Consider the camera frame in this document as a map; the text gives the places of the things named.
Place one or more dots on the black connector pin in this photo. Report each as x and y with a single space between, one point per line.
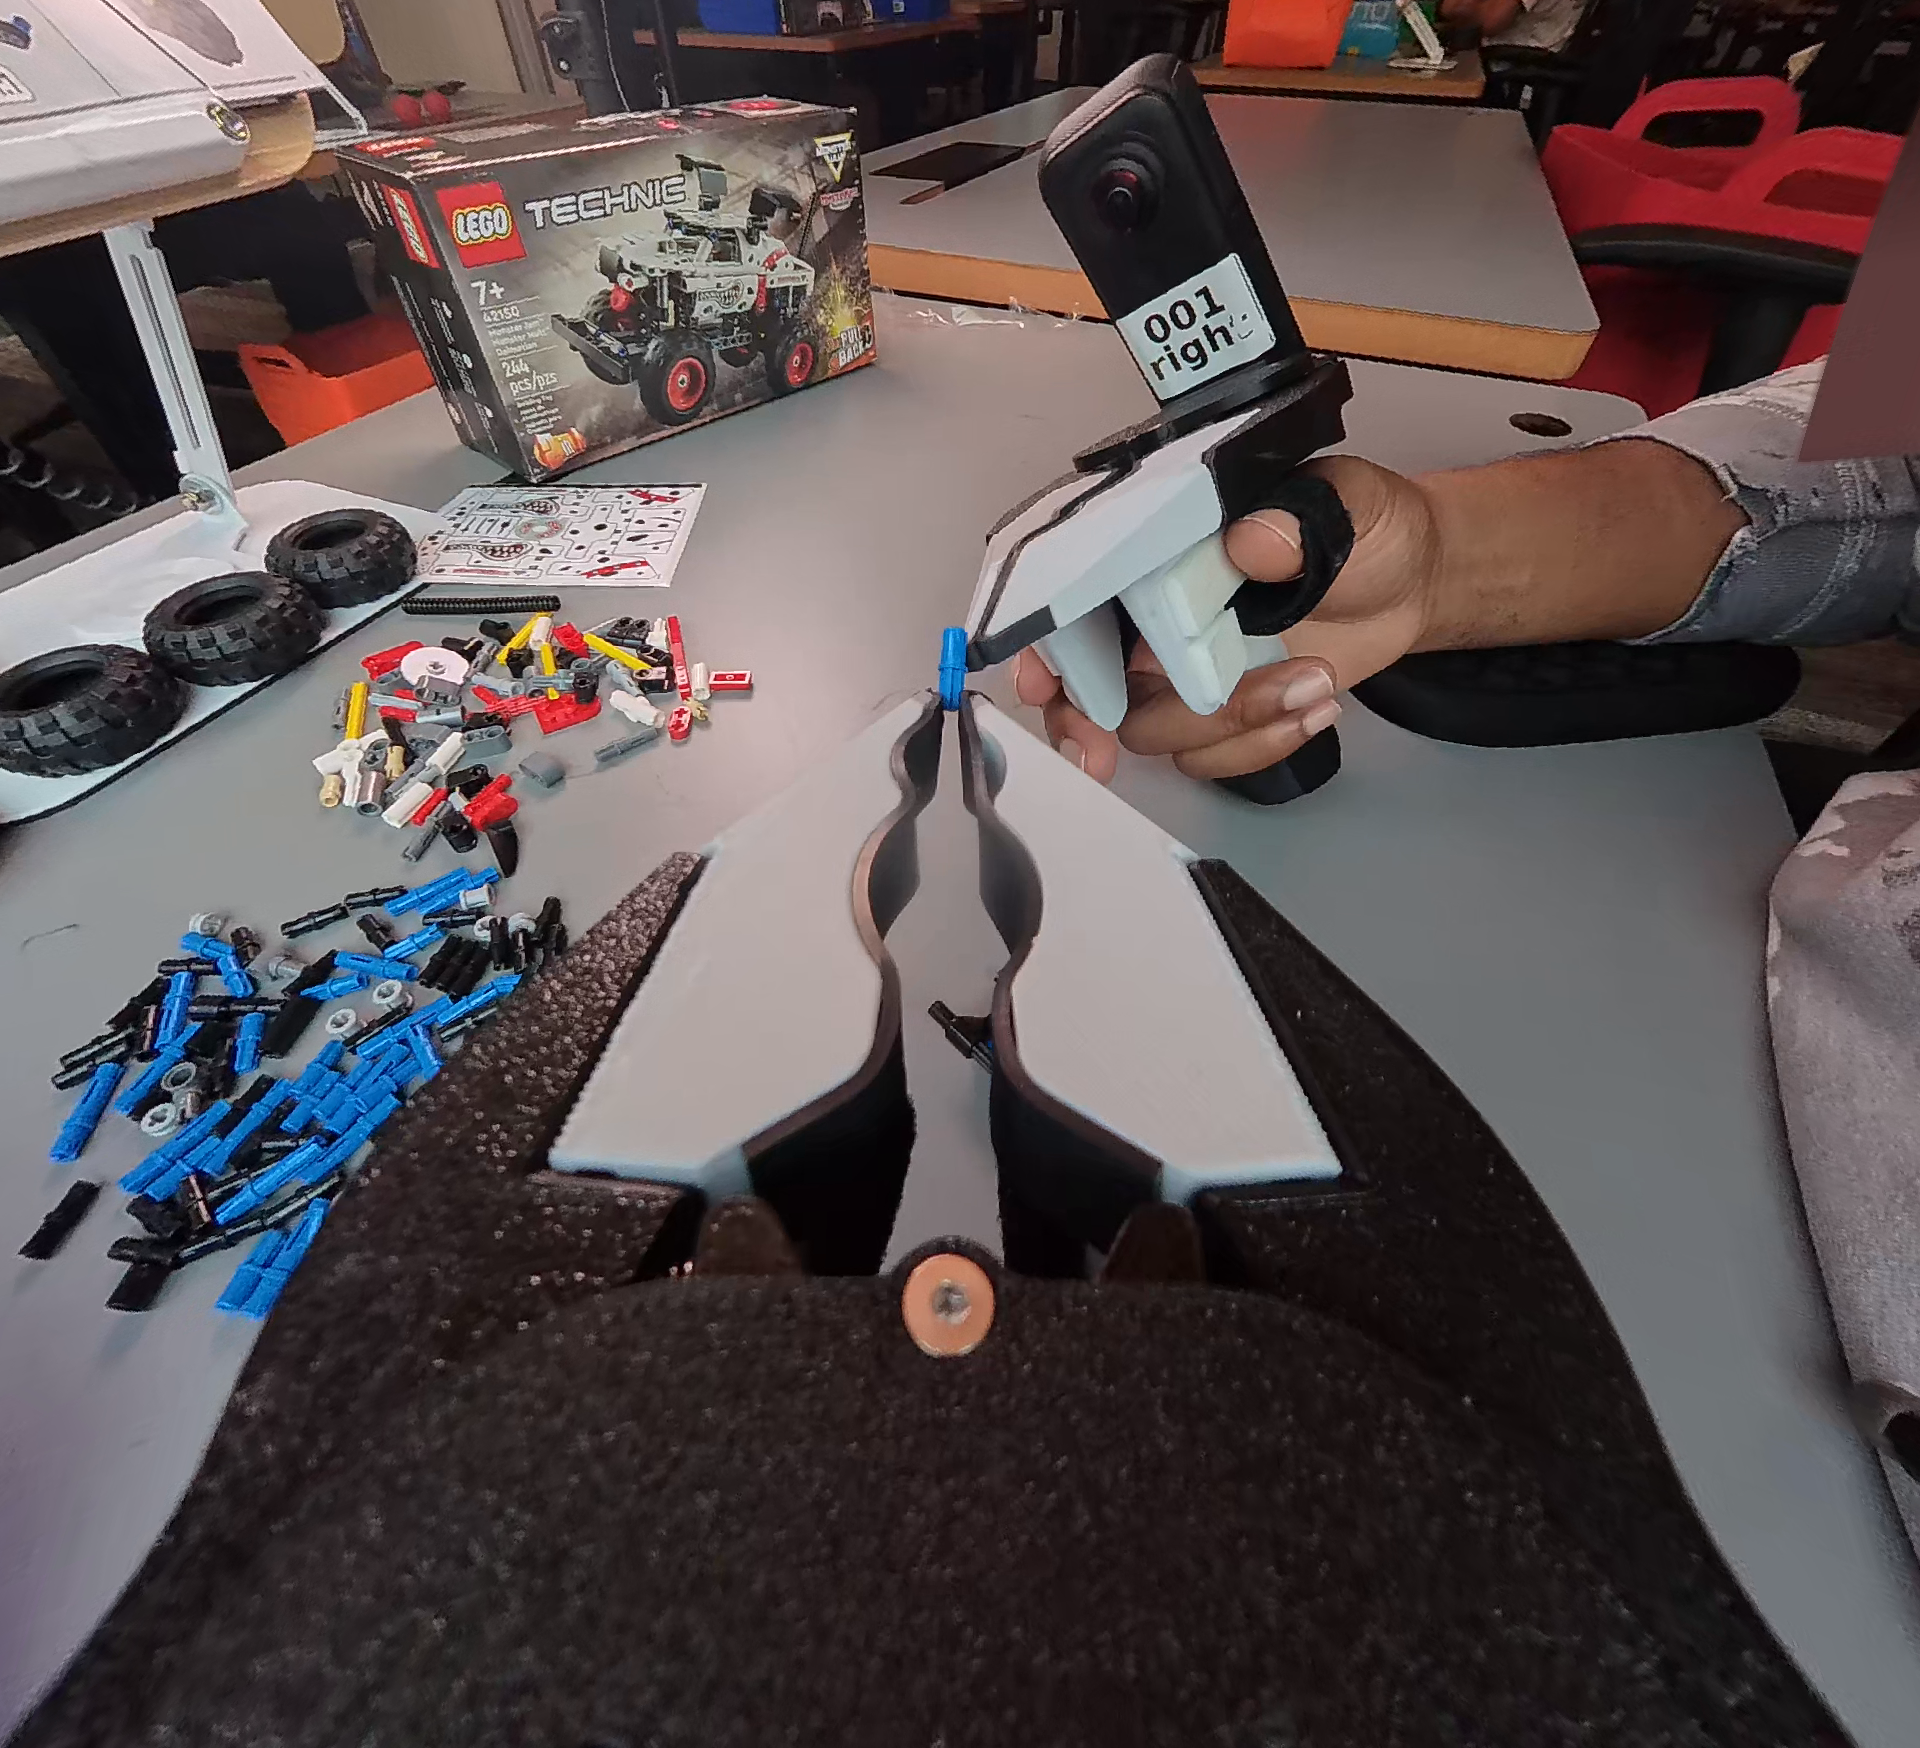
948 1020

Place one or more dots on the black rubber toy tyre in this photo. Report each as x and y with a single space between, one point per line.
82 713
233 627
344 556

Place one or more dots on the white sticker sheet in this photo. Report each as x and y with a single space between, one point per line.
570 533

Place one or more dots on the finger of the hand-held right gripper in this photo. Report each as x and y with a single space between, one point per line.
1097 533

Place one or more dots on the person's right hand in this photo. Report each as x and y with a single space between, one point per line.
1381 577

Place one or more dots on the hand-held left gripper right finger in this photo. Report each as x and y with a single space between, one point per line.
1170 1013

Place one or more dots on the black wrist rest pad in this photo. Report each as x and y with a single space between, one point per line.
1575 699

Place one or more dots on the pile of blue black pins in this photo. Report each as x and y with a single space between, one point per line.
302 1087

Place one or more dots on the orange storage bin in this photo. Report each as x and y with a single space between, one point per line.
335 383

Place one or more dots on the black flat mat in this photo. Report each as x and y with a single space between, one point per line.
958 163

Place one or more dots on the person's right forearm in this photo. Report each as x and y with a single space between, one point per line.
1575 533

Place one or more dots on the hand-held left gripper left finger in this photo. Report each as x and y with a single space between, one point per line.
733 1013

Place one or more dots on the toy truck set box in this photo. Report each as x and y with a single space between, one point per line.
601 277

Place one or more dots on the pile of mixed toy parts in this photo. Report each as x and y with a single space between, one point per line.
452 704

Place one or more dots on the person's grey patterned hoodie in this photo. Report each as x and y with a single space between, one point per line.
1860 1027

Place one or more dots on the red office chair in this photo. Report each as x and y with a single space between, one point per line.
1801 173

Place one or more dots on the dark desk grommet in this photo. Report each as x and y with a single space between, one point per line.
1535 425

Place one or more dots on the grey table with wooden edge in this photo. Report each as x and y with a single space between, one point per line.
1426 218

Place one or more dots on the grey desk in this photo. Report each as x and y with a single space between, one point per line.
1501 953

